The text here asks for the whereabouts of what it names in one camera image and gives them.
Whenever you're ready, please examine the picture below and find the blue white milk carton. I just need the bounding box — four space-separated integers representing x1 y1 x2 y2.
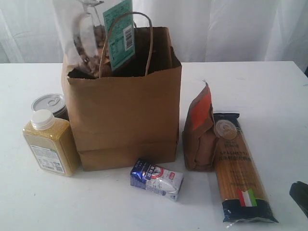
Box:
130 158 184 201

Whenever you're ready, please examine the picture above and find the silver pull-tab tin can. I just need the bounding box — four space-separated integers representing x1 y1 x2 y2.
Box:
31 93 69 121

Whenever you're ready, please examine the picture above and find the clear jar gold lid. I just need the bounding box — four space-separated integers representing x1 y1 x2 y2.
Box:
51 0 136 79

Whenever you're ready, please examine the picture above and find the yellow grain bottle white cap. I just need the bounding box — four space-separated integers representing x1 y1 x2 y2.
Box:
23 109 80 177

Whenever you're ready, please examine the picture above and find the white backdrop curtain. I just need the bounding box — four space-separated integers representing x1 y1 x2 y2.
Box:
0 0 308 70

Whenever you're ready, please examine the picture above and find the spaghetti pasta package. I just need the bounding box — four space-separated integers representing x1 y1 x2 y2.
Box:
214 113 277 223

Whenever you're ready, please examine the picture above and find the brown orange snack pouch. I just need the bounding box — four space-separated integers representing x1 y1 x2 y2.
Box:
182 84 218 172

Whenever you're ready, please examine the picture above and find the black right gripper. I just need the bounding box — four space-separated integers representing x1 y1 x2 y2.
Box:
289 181 308 214

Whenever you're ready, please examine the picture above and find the brown paper bag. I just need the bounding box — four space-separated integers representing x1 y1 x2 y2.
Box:
61 27 181 171

